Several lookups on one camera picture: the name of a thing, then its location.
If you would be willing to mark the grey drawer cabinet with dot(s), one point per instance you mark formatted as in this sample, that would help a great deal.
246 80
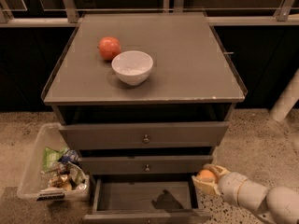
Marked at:
191 79

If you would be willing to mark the grey top drawer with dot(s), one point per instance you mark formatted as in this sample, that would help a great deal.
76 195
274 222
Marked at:
144 135

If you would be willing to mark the metal railing frame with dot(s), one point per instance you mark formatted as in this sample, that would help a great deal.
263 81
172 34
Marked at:
54 13

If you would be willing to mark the clear plastic bin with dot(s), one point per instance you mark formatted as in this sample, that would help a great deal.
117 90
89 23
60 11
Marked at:
34 185

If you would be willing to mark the red apple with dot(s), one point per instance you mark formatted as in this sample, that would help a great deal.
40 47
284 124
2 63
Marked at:
109 47

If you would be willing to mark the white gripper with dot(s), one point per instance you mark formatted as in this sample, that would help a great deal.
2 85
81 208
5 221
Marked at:
230 184

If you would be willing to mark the white ceramic bowl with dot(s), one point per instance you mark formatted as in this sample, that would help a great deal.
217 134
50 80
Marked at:
132 67

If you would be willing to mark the small orange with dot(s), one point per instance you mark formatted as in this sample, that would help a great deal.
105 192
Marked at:
206 176

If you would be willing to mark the blue snack packet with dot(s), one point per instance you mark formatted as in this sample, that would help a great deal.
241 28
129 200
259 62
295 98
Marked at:
69 156

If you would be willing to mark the grey middle drawer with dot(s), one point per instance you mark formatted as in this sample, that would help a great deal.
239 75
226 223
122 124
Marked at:
144 164

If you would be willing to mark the gold foil snack packet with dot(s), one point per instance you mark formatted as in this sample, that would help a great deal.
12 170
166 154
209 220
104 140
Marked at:
58 180

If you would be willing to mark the white green snack bag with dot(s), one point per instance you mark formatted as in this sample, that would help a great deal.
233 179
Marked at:
76 173

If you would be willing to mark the grey drawer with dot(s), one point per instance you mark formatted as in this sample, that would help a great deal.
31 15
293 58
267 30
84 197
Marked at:
144 164
144 135
145 199

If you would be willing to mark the grey bottom drawer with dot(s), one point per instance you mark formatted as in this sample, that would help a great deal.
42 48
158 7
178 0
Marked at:
145 199

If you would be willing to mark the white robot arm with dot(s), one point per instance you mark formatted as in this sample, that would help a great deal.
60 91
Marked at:
257 166

